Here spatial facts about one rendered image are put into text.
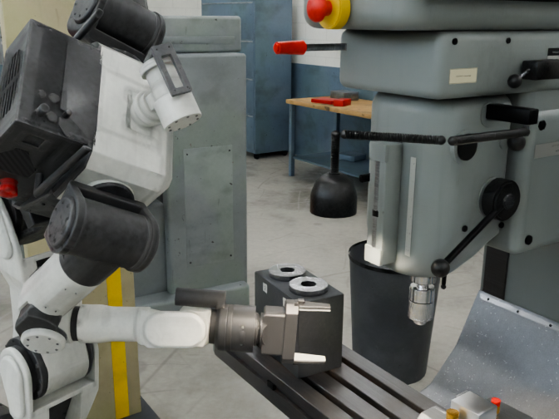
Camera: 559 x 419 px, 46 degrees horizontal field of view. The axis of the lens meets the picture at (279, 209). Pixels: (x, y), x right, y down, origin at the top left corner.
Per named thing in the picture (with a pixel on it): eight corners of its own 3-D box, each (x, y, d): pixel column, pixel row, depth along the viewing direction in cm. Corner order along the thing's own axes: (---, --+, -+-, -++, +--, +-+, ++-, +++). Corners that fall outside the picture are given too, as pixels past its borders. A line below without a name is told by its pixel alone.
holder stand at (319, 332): (297, 379, 150) (299, 298, 144) (254, 339, 168) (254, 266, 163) (342, 367, 155) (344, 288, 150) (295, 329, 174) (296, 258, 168)
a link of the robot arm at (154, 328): (205, 349, 120) (130, 348, 119) (209, 337, 129) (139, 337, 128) (205, 313, 119) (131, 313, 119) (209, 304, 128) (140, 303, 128)
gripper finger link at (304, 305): (330, 313, 124) (297, 310, 123) (328, 307, 127) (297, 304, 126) (331, 304, 123) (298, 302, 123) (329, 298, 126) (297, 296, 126)
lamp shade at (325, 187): (304, 215, 100) (304, 175, 98) (316, 203, 106) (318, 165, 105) (350, 220, 98) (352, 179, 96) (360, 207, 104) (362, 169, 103)
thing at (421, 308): (428, 312, 127) (431, 285, 126) (436, 322, 123) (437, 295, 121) (404, 313, 127) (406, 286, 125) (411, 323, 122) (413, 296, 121)
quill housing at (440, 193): (430, 294, 109) (445, 99, 100) (350, 258, 125) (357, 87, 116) (506, 271, 119) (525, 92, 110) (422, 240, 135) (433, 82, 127)
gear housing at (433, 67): (439, 101, 97) (444, 31, 94) (335, 87, 116) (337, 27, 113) (575, 90, 115) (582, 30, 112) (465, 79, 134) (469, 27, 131)
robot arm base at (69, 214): (40, 272, 99) (76, 224, 94) (37, 211, 107) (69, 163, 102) (128, 291, 108) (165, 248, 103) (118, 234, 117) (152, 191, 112)
